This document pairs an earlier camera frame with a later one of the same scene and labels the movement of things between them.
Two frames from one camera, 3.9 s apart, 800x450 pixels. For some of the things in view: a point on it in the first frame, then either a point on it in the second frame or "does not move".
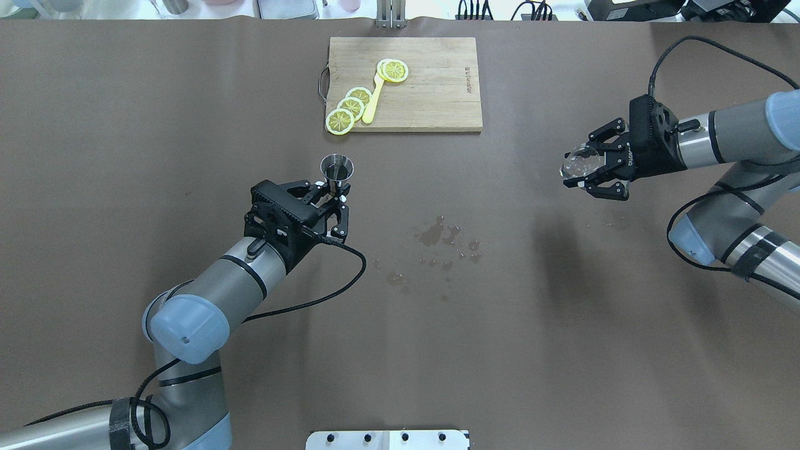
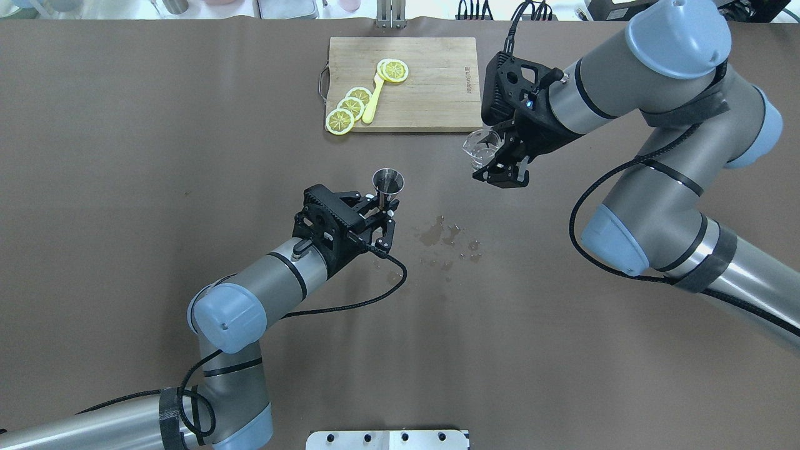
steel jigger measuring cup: (336, 168) to (387, 182)
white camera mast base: (387, 440) does not move
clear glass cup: (577, 167) to (480, 145)
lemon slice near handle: (339, 121) does not move
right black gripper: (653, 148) to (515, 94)
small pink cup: (350, 5) does not move
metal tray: (287, 9) does not move
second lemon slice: (354, 105) does not move
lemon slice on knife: (392, 70) does not move
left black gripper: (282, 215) to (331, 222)
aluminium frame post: (390, 14) does not move
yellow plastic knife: (379, 82) does not move
